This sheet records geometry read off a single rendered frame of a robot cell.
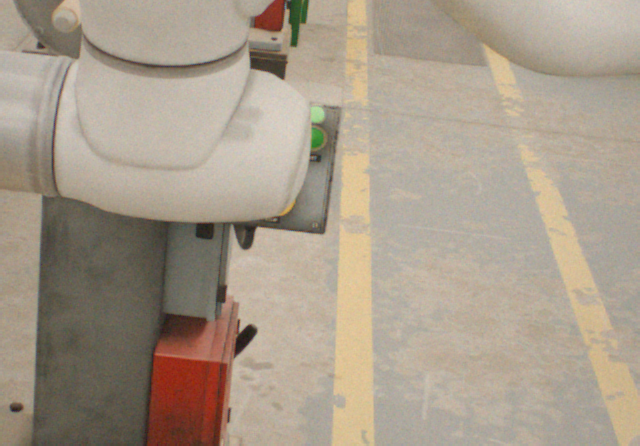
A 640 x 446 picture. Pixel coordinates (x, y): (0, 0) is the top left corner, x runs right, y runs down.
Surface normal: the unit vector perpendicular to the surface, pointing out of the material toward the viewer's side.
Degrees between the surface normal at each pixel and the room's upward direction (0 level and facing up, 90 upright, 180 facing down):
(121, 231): 90
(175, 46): 109
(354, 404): 0
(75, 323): 90
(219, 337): 0
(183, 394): 90
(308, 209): 90
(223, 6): 101
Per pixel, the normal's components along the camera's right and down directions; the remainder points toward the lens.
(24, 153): -0.07, 0.43
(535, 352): 0.11, -0.92
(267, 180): 0.29, 0.46
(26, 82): 0.04, -0.50
